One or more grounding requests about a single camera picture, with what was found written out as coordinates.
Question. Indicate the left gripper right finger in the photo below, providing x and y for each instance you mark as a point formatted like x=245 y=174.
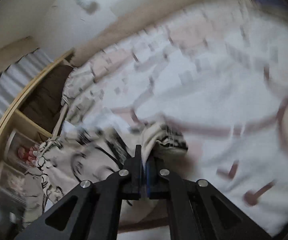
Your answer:
x=196 y=209

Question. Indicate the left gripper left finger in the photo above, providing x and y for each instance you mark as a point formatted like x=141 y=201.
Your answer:
x=90 y=210

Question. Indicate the cream black print garment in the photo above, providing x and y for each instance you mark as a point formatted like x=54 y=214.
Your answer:
x=92 y=154

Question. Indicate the red toy in box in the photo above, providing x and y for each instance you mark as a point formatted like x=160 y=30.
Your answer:
x=28 y=155

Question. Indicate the wooden headboard shelf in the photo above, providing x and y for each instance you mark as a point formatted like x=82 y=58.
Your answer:
x=13 y=118

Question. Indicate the bear pattern bed blanket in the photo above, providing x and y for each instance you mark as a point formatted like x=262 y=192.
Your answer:
x=218 y=72

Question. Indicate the grey curtain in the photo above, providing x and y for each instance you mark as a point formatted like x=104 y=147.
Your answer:
x=14 y=79

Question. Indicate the beige rolled duvet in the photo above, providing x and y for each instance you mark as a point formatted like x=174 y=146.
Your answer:
x=144 y=16

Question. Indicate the white hanging wall bag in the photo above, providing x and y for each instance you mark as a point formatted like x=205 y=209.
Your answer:
x=90 y=6

